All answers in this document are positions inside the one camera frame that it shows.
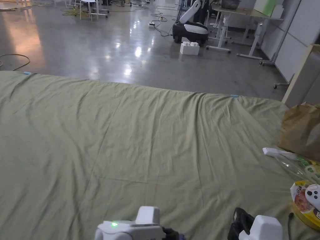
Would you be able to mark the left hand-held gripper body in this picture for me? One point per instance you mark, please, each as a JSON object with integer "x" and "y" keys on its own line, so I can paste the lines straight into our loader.
{"x": 117, "y": 231}

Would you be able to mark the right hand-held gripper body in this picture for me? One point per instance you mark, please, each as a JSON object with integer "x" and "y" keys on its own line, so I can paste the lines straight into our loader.
{"x": 265, "y": 228}

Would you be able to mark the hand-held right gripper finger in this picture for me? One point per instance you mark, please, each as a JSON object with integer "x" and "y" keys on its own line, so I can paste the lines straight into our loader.
{"x": 242, "y": 222}

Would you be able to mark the yellow snack packet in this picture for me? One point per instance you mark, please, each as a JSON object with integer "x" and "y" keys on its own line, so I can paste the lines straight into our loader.
{"x": 302, "y": 205}

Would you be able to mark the white hand controller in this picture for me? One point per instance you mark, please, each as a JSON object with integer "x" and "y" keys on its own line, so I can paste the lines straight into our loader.
{"x": 314, "y": 196}

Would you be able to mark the clear plastic bag green print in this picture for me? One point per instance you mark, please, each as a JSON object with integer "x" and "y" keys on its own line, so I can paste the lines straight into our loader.
{"x": 303, "y": 167}

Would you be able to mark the white oblong device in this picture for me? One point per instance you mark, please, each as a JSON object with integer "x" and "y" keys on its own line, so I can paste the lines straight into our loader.
{"x": 276, "y": 151}

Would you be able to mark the bed with pale green sheet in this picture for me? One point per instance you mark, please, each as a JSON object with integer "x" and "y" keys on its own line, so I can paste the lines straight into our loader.
{"x": 140, "y": 140}

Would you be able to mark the brown paper bag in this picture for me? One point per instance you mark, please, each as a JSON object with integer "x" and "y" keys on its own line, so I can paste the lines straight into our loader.
{"x": 300, "y": 130}

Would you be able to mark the pale wooden board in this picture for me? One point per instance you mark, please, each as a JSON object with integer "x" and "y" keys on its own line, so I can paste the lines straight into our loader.
{"x": 297, "y": 72}

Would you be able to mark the white foam block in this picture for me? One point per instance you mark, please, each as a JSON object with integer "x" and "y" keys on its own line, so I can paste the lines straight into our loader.
{"x": 189, "y": 48}

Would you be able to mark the white and black robot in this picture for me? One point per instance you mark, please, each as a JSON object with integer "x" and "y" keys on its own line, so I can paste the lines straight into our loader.
{"x": 192, "y": 27}

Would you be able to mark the white-legged desk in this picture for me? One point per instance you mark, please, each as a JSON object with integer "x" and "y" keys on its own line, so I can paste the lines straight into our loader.
{"x": 240, "y": 12}

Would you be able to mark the white power strip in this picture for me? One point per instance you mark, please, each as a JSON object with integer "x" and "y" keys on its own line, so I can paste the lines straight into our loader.
{"x": 151, "y": 24}

